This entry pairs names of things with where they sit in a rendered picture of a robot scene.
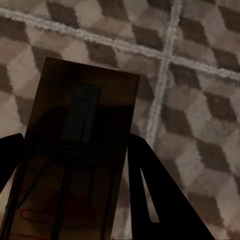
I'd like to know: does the mousetrap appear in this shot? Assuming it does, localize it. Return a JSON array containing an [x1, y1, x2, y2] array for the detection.
[[0, 57, 140, 240]]

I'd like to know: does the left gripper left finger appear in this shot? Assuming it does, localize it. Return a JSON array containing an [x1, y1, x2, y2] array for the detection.
[[0, 133, 24, 193]]

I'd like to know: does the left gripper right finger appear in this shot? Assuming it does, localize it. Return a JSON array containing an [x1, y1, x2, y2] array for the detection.
[[127, 133, 216, 240]]

